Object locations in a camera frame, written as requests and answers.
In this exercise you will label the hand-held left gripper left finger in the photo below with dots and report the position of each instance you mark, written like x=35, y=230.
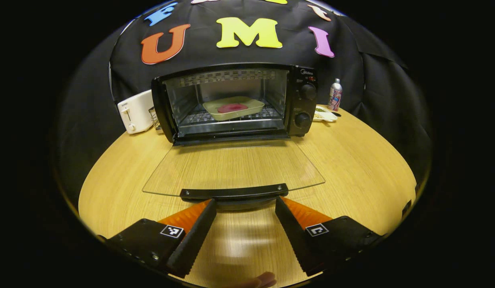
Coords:
x=191, y=240

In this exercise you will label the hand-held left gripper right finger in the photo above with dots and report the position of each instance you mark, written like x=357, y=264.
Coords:
x=297, y=240

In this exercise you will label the cream rectangular plate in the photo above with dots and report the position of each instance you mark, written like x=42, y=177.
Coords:
x=249, y=104

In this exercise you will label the white divided grain dish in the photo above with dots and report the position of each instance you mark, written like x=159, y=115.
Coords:
x=323, y=116

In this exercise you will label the silver printed bottle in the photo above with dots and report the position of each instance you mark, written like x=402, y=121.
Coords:
x=335, y=96

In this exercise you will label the pink round meat slice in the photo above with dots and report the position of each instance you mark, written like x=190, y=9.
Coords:
x=232, y=108

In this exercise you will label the black electric oven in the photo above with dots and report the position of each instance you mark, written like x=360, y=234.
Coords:
x=303, y=100

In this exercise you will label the white toaster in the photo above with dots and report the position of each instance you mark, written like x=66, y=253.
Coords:
x=137, y=112

